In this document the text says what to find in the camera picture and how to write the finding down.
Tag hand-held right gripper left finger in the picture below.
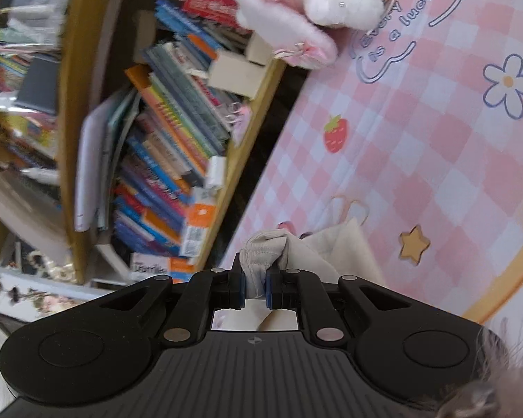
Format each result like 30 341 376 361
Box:
100 253 247 349

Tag white shelf unit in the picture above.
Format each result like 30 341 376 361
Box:
0 265 131 301

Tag pink scissors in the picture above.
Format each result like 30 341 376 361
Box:
222 100 253 144

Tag pink checked desk mat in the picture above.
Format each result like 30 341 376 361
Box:
220 0 523 345

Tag wooden bookshelf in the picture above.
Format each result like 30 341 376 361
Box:
0 0 288 286

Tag long orange white box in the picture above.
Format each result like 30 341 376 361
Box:
181 202 219 257

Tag white flat device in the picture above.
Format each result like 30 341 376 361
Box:
74 104 109 232

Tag pink white plush toy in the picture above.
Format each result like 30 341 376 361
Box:
215 0 386 70

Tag cream cotton garment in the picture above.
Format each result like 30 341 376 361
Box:
239 218 386 332

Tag grey box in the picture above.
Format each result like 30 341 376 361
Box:
15 54 62 116

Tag row of colourful books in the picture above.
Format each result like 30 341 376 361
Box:
113 0 253 271

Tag green notebooks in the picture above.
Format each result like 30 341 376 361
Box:
98 91 140 229

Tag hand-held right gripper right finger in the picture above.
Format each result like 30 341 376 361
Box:
265 265 408 349

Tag tall orange white box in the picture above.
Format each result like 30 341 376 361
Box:
131 253 197 281

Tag fluffy grey sleeve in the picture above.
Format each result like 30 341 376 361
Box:
431 326 523 418

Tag cream pen holder box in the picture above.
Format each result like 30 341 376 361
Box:
207 50 268 99

